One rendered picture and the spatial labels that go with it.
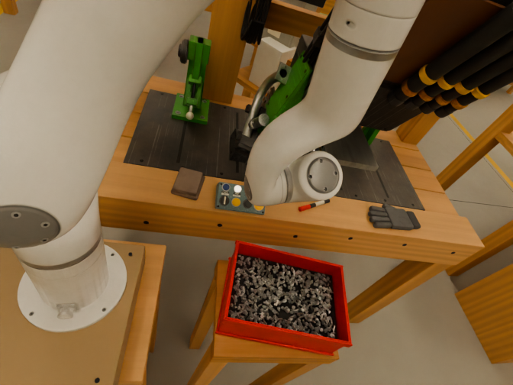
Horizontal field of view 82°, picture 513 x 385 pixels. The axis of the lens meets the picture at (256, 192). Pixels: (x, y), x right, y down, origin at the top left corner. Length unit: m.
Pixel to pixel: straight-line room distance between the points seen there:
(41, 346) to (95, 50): 0.55
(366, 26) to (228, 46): 0.90
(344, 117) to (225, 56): 0.88
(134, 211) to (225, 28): 0.71
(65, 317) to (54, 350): 0.06
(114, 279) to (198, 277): 1.08
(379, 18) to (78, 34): 0.28
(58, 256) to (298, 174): 0.37
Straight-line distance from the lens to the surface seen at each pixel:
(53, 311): 0.71
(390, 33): 0.38
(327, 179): 0.50
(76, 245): 0.51
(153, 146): 1.04
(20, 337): 0.72
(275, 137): 0.45
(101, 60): 0.29
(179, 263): 1.79
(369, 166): 0.89
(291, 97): 0.90
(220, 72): 1.28
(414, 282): 1.56
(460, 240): 1.33
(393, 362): 2.06
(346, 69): 0.39
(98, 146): 0.33
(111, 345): 0.68
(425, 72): 0.78
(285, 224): 0.94
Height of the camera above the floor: 1.59
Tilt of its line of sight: 46 degrees down
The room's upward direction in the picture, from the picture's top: 23 degrees clockwise
